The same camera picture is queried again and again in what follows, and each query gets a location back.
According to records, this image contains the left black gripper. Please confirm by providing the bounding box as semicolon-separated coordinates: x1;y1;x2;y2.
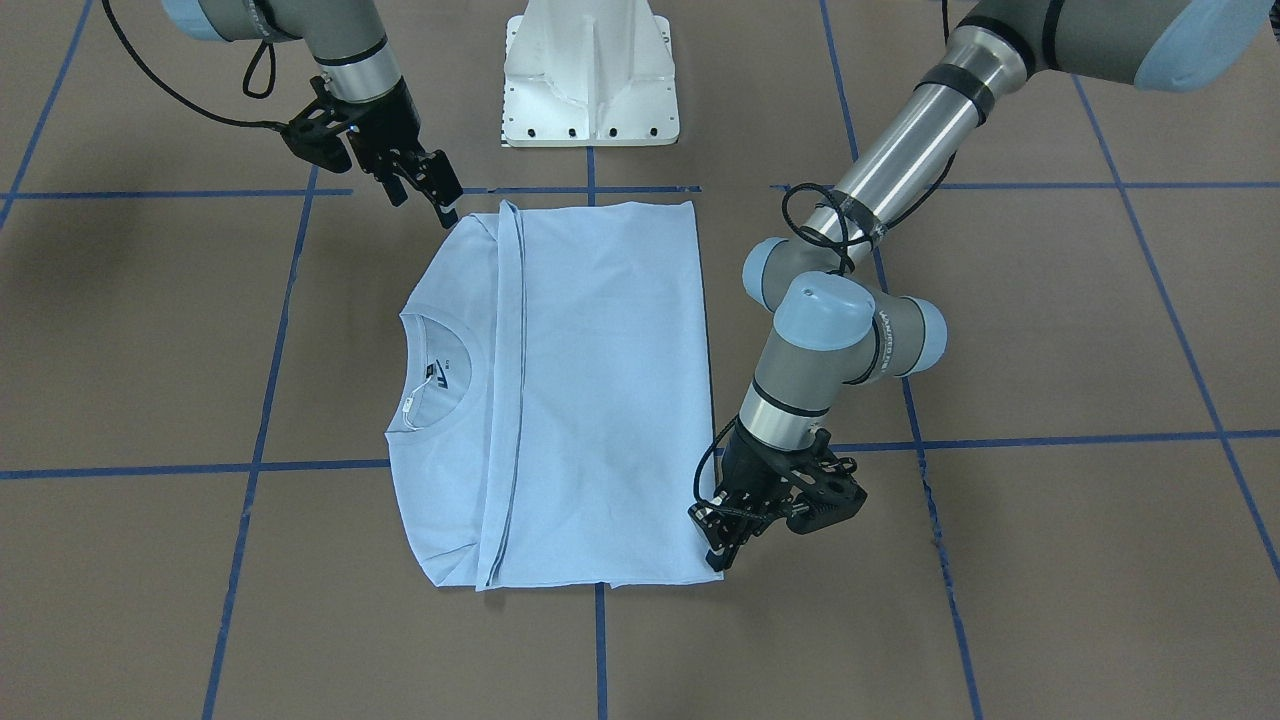
687;418;868;571

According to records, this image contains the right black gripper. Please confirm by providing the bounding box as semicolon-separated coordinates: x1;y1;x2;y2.
282;78;463;229

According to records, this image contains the light blue t-shirt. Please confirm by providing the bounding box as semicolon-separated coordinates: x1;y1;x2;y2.
385;201;721;591

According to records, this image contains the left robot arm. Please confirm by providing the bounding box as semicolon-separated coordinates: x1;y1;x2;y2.
732;27;1277;579

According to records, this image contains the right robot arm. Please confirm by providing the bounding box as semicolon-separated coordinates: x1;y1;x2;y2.
163;1;462;229

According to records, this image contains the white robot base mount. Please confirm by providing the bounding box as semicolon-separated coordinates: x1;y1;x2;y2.
500;1;681;149

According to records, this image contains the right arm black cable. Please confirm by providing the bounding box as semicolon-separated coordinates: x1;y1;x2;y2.
100;0;321;131

